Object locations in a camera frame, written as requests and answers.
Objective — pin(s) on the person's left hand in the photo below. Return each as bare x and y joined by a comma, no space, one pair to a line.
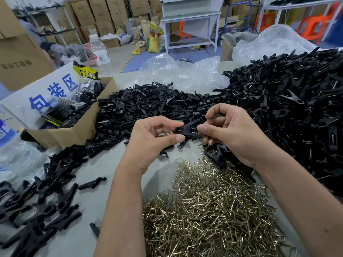
146,147

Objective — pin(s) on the person's right hand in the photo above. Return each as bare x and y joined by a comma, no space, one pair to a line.
238,136

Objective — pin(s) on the person's left thumb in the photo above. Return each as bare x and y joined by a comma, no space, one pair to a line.
171,141

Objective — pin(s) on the person's right thumb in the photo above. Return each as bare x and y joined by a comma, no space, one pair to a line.
209,130

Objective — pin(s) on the black plastic clothes clip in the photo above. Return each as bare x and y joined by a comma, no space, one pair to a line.
187,131

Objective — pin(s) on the person's right forearm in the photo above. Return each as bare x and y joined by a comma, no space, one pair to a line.
300,200

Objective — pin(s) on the person's left forearm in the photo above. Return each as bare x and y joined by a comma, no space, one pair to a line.
123,211

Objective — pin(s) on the pile of black clip halves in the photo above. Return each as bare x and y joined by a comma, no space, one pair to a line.
40,206
134,109

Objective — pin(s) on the crumpled clear plastic bag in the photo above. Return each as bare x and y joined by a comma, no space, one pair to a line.
182,73

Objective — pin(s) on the pile of assembled black clips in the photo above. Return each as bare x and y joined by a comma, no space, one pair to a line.
289,104

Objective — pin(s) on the open brown cardboard box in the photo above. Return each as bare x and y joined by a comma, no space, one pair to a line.
80,131

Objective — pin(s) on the yellow sack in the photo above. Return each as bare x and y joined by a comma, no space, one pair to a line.
153,44

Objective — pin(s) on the orange plastic chair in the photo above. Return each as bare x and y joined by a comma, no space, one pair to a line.
183,30

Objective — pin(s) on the large clear plastic bag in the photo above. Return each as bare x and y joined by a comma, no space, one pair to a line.
270,42

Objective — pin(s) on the yellow and black label card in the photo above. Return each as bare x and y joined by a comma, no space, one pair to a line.
84,71

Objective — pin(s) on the beige woven sack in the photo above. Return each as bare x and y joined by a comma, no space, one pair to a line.
136,33

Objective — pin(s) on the white metal work table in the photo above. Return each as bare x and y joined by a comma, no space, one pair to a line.
193,17

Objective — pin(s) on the clear plastic water bottle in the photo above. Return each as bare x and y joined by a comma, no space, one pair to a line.
99,52

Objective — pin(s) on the white woven sack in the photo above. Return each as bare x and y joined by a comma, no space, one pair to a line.
120,37

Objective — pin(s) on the blue hand truck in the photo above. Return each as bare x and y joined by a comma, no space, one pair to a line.
237,16

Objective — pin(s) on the orange plastic stool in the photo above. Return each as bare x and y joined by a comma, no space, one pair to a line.
265,21
313,24

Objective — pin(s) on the stack of brown cardboard boxes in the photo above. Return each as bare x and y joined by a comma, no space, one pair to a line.
107,13

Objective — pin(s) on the white sign board blue characters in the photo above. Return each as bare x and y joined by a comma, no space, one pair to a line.
34,93

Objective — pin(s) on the clear bag with blue label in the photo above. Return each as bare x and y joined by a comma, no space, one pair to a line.
16,155

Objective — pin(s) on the metal shelf rack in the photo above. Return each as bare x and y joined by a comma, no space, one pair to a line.
53,26

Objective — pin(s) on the large brown cardboard box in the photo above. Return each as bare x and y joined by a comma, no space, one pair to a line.
18,53

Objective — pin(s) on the white frame table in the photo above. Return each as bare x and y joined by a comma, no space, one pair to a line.
300,6

